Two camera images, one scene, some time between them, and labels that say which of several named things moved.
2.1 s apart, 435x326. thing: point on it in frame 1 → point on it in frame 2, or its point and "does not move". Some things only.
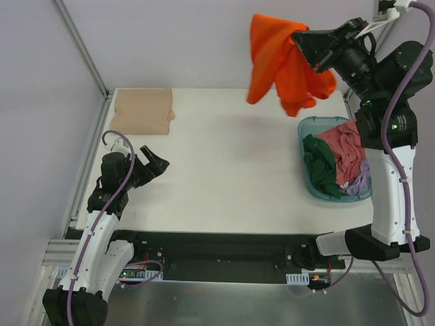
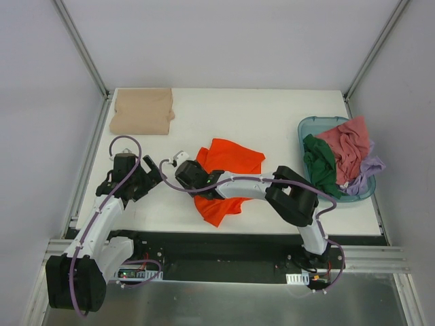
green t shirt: x=321 y=164 does not move
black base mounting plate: x=184 y=256 does not move
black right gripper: x=335 y=47 → x=181 y=170
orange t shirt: x=277 y=58 → x=225 y=155
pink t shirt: x=344 y=141 does not move
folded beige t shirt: x=142 y=111 does not move
